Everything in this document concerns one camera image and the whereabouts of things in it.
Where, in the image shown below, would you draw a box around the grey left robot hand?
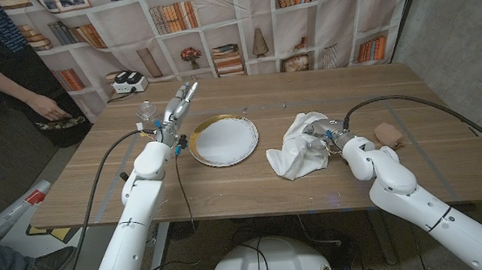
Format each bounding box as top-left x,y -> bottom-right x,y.
148,80 -> 205,151

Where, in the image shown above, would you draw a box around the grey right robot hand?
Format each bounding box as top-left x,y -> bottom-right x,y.
300,116 -> 357,155

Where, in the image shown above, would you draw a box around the white cloth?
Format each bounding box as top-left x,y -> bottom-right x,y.
262,109 -> 337,183

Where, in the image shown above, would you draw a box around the white plastic plate gold rim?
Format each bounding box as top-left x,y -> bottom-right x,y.
186,111 -> 262,171

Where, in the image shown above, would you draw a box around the clear glass jar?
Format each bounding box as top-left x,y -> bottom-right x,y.
134,98 -> 161,124

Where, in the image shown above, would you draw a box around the white power strip black plugs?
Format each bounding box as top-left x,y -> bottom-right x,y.
111,68 -> 151,97

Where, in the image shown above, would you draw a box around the brown sponge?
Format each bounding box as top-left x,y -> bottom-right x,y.
373,120 -> 407,151

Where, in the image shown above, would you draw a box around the printed bookshelf backdrop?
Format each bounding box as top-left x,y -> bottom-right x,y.
0,0 -> 433,130

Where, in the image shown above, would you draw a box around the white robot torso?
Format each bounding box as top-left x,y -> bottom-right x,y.
205,230 -> 336,270

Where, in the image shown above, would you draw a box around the black backdrop stand pole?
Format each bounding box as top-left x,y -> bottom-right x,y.
384,0 -> 436,64

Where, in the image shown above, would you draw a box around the white cylinder red label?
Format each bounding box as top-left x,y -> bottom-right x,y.
0,177 -> 56,239

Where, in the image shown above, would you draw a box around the thin black left wrist cable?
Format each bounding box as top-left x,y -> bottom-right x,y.
173,150 -> 197,235

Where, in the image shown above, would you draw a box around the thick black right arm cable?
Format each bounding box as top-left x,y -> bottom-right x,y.
340,86 -> 482,179

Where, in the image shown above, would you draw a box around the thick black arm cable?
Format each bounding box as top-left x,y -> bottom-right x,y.
340,86 -> 482,179
47,127 -> 169,270

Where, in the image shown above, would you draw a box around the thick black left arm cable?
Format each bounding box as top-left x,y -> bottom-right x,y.
47,127 -> 169,270

